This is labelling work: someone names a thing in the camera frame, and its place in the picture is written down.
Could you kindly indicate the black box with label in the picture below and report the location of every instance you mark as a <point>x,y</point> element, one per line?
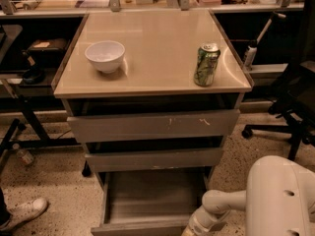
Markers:
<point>48,48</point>

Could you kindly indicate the plastic water bottle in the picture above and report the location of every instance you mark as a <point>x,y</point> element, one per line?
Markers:
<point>23,154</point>

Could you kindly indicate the black desk frame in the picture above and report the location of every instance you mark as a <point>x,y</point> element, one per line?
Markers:
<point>43,139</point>

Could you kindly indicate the black round dish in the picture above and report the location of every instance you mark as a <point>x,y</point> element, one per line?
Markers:
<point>31,77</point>

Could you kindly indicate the grey drawer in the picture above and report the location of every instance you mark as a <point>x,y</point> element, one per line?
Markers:
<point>153,126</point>
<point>102,161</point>
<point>149,202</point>

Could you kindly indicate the black office chair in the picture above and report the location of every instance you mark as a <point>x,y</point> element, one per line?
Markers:
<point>295,89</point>

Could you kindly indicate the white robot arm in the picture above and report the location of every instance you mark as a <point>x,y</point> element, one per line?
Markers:
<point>279,200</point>

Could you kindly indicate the white bowl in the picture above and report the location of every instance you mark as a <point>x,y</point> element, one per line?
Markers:
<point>106,56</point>

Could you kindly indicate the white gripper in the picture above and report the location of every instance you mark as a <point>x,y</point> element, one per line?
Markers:
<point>194,226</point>

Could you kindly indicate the green soda can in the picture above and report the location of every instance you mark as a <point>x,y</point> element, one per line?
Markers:
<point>207,61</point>

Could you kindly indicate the grey drawer cabinet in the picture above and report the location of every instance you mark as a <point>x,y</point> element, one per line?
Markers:
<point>157,73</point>

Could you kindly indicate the grey bottom drawer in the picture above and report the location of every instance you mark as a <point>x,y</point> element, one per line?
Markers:
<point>149,202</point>

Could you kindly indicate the grey middle drawer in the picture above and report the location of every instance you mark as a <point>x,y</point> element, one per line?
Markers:
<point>102,161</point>

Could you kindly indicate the grey top drawer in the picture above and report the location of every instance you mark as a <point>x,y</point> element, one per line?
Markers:
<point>153,126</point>

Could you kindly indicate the white sneaker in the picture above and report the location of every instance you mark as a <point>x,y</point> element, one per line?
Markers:
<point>11,218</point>

